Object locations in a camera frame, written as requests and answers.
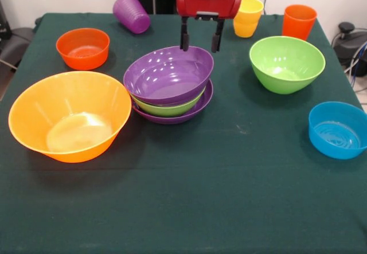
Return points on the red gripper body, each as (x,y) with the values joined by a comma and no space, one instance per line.
(206,4)

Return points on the small red bowl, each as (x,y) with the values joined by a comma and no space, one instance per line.
(83,56)

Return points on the large orange bowl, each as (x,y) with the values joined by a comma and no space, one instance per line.
(37,107)

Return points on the small blue bowl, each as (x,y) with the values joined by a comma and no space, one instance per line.
(335,145)

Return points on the purple cup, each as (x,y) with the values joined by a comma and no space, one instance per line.
(132,14)

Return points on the black device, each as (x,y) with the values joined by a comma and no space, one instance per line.
(4,21)

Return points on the red orange cup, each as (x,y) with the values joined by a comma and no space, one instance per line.
(298,27)

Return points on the green bowl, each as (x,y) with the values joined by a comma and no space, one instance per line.
(286,62)
(172,110)

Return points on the purple bowl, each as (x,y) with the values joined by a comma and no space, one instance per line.
(172,120)
(169,87)

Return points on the dark green tablecloth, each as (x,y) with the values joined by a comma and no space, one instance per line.
(177,208)

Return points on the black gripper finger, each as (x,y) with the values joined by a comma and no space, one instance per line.
(215,43)
(185,42)

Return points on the yellow cup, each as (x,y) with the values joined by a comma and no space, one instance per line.
(252,10)
(245,31)

